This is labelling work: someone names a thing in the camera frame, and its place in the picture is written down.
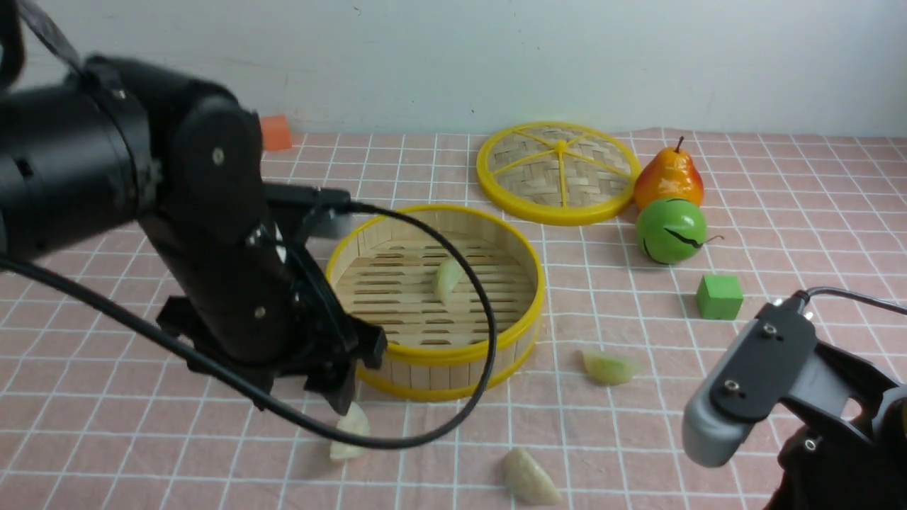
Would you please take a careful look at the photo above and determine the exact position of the orange foam cube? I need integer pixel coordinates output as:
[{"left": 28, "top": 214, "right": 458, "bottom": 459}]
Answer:
[{"left": 259, "top": 114, "right": 293, "bottom": 152}]

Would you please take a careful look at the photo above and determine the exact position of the white dumpling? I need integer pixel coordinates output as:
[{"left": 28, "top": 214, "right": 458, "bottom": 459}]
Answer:
[
  {"left": 329, "top": 402, "right": 371, "bottom": 464},
  {"left": 502, "top": 448, "right": 563, "bottom": 506}
]

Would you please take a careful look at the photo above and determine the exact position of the bamboo steamer tray yellow rim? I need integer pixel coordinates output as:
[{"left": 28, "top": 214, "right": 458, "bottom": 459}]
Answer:
[{"left": 326, "top": 205, "right": 546, "bottom": 402}]

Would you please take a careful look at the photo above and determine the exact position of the pale green dumpling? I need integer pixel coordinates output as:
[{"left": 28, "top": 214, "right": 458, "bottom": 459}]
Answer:
[
  {"left": 432, "top": 259, "right": 466, "bottom": 307},
  {"left": 581, "top": 349, "right": 639, "bottom": 385}
]

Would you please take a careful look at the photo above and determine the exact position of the pink checked tablecloth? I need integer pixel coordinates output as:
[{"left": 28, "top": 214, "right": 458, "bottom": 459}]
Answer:
[{"left": 1, "top": 132, "right": 906, "bottom": 509}]

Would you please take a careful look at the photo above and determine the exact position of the orange yellow toy pear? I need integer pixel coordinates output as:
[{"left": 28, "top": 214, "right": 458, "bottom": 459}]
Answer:
[{"left": 633, "top": 136, "right": 705, "bottom": 210}]

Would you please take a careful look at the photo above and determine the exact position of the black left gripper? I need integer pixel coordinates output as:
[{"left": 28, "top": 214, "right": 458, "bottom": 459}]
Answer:
[{"left": 155, "top": 183, "right": 386, "bottom": 417}]

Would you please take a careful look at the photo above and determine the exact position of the woven steamer lid yellow rim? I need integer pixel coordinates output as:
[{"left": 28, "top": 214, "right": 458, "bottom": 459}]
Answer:
[{"left": 475, "top": 122, "right": 642, "bottom": 227}]

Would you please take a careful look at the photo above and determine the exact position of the black camera cable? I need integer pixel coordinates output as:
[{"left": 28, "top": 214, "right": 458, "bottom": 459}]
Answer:
[
  {"left": 792, "top": 286, "right": 907, "bottom": 317},
  {"left": 0, "top": 201, "right": 499, "bottom": 451}
]

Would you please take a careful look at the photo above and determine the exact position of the green toy apple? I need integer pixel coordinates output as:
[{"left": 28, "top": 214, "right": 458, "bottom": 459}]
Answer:
[{"left": 636, "top": 198, "right": 723, "bottom": 265}]

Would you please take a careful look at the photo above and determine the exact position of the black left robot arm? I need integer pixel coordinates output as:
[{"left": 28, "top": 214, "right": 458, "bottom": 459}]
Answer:
[{"left": 2, "top": 56, "right": 386, "bottom": 414}]

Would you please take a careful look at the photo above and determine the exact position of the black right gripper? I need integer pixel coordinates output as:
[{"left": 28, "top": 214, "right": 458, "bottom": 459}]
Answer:
[{"left": 767, "top": 342, "right": 905, "bottom": 509}]

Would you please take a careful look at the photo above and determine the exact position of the green foam cube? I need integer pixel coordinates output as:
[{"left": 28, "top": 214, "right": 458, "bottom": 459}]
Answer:
[{"left": 696, "top": 274, "right": 744, "bottom": 322}]

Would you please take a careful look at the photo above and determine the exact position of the black camera cable right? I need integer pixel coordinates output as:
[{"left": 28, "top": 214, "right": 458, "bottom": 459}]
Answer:
[{"left": 792, "top": 286, "right": 907, "bottom": 317}]

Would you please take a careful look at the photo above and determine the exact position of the black camera cable left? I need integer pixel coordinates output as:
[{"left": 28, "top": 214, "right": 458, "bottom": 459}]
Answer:
[{"left": 0, "top": 201, "right": 499, "bottom": 451}]

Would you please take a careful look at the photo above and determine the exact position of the grey black wrist camera right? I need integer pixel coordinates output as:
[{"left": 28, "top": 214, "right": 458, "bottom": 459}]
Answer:
[{"left": 682, "top": 293, "right": 818, "bottom": 468}]

